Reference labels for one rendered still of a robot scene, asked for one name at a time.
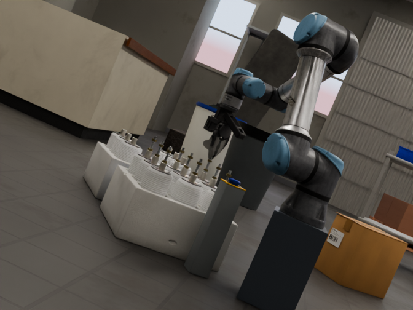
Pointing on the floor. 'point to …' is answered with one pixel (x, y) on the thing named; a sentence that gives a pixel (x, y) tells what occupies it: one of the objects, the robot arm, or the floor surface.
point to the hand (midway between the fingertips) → (212, 156)
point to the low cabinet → (76, 71)
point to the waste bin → (248, 165)
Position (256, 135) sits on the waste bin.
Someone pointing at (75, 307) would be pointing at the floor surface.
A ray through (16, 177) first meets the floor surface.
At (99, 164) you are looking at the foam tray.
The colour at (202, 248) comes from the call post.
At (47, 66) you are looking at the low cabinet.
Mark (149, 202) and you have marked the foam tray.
